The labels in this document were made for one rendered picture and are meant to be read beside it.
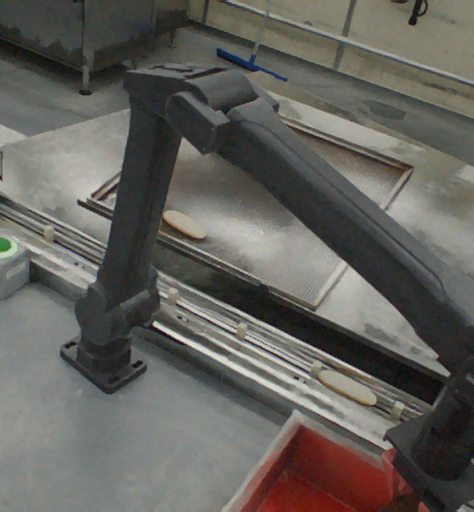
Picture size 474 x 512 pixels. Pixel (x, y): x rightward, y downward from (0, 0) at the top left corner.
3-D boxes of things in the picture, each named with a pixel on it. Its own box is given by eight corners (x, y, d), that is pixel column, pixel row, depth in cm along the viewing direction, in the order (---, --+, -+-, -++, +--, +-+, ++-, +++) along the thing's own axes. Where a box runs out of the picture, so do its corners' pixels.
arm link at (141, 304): (110, 313, 106) (84, 328, 102) (114, 262, 100) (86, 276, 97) (151, 344, 102) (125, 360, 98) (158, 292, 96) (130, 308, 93)
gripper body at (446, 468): (420, 423, 77) (444, 379, 72) (487, 496, 70) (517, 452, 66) (378, 441, 73) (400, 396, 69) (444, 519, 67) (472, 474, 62)
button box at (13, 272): (-32, 298, 118) (-36, 247, 112) (2, 277, 124) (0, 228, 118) (3, 318, 115) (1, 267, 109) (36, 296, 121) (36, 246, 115)
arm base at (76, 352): (57, 354, 106) (108, 396, 101) (58, 315, 102) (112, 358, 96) (98, 330, 112) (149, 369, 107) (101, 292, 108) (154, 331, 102)
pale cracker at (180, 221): (158, 218, 129) (158, 213, 128) (172, 208, 131) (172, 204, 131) (197, 242, 125) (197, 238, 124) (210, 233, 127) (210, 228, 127)
